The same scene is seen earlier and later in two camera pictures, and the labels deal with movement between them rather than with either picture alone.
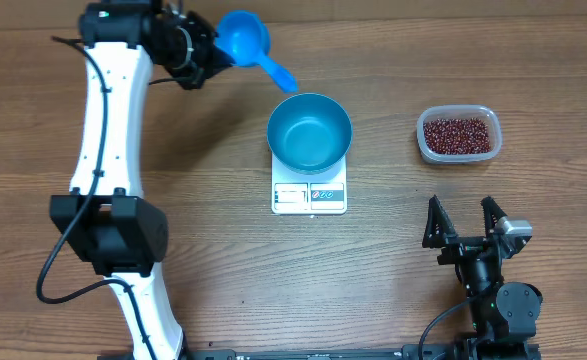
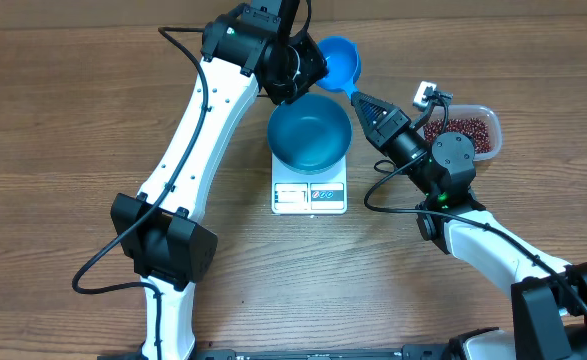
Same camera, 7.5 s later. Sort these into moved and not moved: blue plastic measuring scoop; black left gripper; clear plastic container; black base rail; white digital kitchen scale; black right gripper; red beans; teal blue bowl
Moved: blue plastic measuring scoop; black left gripper; black right gripper
Not moved: white digital kitchen scale; teal blue bowl; red beans; clear plastic container; black base rail
